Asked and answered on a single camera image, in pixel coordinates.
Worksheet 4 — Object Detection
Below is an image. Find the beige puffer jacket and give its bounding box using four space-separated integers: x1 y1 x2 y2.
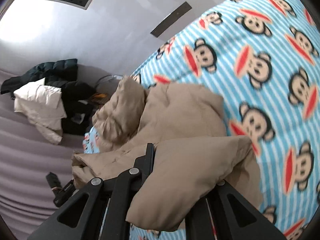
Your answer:
72 77 263 231

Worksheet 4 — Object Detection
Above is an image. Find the white puffer jacket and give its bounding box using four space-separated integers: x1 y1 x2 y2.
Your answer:
14 79 67 145

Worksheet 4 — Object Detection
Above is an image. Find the black puffer jacket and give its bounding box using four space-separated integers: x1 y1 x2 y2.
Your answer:
1 59 98 135

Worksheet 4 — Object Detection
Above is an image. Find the blue monkey print bedsheet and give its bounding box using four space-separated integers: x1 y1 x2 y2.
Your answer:
82 0 320 240

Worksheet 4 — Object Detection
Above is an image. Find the dark wall panel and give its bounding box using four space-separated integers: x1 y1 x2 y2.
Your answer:
150 2 192 38

